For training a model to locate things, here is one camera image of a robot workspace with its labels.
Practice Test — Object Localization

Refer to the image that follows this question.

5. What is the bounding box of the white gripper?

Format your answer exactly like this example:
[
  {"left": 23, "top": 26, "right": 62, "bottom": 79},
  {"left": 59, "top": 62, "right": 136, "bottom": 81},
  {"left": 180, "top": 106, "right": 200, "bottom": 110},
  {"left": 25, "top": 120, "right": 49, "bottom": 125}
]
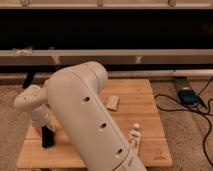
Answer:
[{"left": 30, "top": 106, "right": 56, "bottom": 132}]

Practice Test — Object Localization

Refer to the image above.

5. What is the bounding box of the black eraser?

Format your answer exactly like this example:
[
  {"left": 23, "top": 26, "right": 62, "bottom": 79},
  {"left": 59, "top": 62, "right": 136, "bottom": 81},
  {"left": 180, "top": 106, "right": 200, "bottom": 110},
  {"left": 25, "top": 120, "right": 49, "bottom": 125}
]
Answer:
[{"left": 42, "top": 126, "right": 54, "bottom": 148}]

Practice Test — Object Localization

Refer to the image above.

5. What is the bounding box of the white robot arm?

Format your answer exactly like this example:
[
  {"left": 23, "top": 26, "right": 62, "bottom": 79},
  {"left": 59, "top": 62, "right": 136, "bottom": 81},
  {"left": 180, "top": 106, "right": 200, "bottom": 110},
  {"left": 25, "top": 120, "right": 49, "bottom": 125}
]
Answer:
[{"left": 14, "top": 62, "right": 147, "bottom": 171}]

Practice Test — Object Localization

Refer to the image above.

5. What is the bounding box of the white sponge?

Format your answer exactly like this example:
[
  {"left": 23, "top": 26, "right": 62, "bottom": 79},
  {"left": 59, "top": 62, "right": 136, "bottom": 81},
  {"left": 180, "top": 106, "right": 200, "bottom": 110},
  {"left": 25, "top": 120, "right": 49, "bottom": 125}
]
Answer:
[{"left": 106, "top": 95, "right": 119, "bottom": 111}]

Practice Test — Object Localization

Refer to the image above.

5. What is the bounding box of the white bottle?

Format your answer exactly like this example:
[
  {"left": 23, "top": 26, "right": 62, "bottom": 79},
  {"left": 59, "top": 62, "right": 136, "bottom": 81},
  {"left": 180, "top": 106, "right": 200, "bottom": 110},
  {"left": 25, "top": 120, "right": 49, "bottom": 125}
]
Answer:
[{"left": 128, "top": 123, "right": 141, "bottom": 150}]

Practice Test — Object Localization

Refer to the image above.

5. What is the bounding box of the wooden board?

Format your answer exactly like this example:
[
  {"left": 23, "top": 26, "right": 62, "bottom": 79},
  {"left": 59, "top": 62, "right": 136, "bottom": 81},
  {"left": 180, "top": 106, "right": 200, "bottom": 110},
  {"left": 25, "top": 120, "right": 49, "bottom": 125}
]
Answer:
[{"left": 16, "top": 79, "right": 172, "bottom": 169}]

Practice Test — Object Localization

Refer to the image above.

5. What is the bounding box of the black power adapter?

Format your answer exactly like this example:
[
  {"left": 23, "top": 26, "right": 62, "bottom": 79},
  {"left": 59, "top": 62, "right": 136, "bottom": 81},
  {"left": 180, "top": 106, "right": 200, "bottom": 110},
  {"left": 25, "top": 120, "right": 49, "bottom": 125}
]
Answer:
[{"left": 178, "top": 89, "right": 198, "bottom": 105}]

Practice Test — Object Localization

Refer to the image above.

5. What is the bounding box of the black cable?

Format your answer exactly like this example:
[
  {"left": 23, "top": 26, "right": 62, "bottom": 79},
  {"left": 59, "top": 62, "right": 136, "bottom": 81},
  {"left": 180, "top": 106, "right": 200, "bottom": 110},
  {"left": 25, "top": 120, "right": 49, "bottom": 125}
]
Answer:
[{"left": 153, "top": 75, "right": 213, "bottom": 168}]

